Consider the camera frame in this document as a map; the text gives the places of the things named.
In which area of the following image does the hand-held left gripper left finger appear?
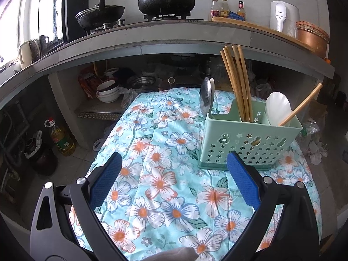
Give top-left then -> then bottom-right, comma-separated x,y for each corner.
29,152 -> 123,261

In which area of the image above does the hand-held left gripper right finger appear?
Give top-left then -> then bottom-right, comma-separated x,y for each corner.
226,150 -> 320,261

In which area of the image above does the green plastic utensil holder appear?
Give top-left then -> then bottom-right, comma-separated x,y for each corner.
197,98 -> 303,172

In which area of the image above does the metal spoon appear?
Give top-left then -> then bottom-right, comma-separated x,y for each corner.
200,77 -> 215,118

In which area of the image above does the bamboo chopstick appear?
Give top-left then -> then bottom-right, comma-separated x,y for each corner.
220,49 -> 246,122
237,44 -> 254,122
279,83 -> 323,127
232,45 -> 251,122

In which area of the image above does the cream plastic spoon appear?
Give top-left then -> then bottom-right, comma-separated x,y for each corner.
265,92 -> 294,127
208,78 -> 216,115

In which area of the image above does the bundle of wooden chopsticks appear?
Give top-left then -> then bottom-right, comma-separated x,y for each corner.
223,47 -> 248,122

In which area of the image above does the small white plastic bag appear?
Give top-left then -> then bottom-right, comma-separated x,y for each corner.
93,137 -> 106,153

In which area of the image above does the floral turquoise blanket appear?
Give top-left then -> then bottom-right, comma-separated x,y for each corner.
68,86 -> 323,261

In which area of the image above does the cooking oil bottle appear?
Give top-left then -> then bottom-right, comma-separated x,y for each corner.
45,118 -> 77,157

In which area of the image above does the dark jar with plastic bag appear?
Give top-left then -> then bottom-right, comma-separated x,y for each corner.
24,130 -> 59,176

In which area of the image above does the stack of white bowls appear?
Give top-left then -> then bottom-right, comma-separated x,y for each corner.
96,88 -> 120,103

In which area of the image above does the crumpled clear plastic bag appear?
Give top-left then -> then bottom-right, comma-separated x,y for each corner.
120,87 -> 140,109

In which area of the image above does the white ceramic bowl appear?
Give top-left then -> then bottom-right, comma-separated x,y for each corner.
96,79 -> 120,93

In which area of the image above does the red packet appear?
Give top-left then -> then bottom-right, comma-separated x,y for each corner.
78,72 -> 102,98

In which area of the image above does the cardboard box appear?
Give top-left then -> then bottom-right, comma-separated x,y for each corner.
307,99 -> 328,123

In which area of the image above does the white mug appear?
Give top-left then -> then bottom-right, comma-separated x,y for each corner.
18,40 -> 32,67

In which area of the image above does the dark scrubber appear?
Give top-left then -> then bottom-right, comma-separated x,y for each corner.
28,38 -> 41,60

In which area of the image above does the wooden cutting board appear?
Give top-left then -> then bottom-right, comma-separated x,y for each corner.
211,16 -> 318,53

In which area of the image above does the copper basin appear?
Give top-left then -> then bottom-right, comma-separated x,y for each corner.
296,27 -> 330,59

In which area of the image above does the concrete kitchen counter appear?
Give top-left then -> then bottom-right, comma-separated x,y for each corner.
0,19 -> 335,131

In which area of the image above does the black wok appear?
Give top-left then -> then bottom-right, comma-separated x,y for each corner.
75,0 -> 126,29

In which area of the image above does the red cap sauce bottle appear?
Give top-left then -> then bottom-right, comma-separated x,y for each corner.
236,1 -> 246,22

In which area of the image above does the white electric kettle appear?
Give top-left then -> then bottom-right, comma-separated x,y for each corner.
270,1 -> 299,39

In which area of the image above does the gas stove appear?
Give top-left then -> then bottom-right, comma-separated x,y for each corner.
82,12 -> 204,34

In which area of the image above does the black kitchen appliance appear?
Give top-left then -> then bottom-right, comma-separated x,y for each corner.
38,0 -> 89,52

